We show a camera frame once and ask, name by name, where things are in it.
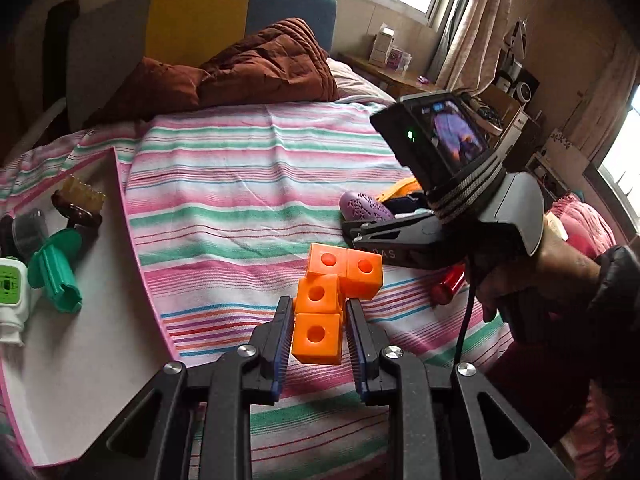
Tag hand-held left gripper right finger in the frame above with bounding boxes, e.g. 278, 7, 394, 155
345, 298, 576, 480

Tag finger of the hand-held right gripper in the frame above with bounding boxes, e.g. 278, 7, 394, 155
385, 195, 431, 218
342, 211, 440, 248

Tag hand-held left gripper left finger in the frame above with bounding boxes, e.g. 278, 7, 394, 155
67, 296, 296, 480

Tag orange cube block toy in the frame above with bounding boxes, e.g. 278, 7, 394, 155
291, 242, 385, 366

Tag purple patterned oval case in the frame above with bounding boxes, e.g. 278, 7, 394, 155
339, 191, 396, 225

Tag red plastic block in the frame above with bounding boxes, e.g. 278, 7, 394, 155
431, 266, 467, 307

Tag pink shallow cardboard box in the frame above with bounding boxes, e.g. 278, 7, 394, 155
0, 147, 173, 468

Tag green plastic clip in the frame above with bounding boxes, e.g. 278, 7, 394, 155
27, 227, 96, 313

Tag brown brush yellow bristles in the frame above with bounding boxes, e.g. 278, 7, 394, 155
51, 174, 107, 233

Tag green white plug device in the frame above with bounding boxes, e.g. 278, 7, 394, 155
0, 256, 41, 348

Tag person's right forearm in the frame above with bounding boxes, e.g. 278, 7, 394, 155
500, 245, 640, 441

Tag person's right hand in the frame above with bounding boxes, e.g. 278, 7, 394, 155
470, 220, 608, 346

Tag orange plastic toy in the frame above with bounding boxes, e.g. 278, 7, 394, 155
375, 177, 426, 201

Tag wooden bedside shelf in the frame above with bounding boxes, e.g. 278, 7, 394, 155
337, 52, 441, 96

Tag purple carton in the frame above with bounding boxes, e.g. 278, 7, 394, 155
387, 46, 413, 72

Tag pale pink pillow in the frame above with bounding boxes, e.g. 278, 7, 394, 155
326, 57, 398, 107

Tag black stereo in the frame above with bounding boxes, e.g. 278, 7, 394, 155
492, 55, 541, 106

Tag white carton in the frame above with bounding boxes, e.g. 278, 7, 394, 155
369, 24, 396, 67

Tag beige curtain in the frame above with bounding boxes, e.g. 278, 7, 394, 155
430, 0, 516, 93

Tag striped pink green blanket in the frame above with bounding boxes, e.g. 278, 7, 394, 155
0, 101, 516, 480

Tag pink cloth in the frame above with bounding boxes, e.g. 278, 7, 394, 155
547, 195, 631, 247

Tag small window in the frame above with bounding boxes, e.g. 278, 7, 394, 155
582, 95, 640, 223

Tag brown quilted duvet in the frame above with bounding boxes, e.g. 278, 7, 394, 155
197, 17, 338, 108

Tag grey yellow blue headboard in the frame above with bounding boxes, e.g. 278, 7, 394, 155
65, 0, 337, 131

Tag brown pillow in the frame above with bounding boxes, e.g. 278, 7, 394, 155
87, 56, 211, 123

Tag black cable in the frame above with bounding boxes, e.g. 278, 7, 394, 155
451, 255, 477, 367

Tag white bed rail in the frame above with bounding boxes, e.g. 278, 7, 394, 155
7, 97, 68, 161

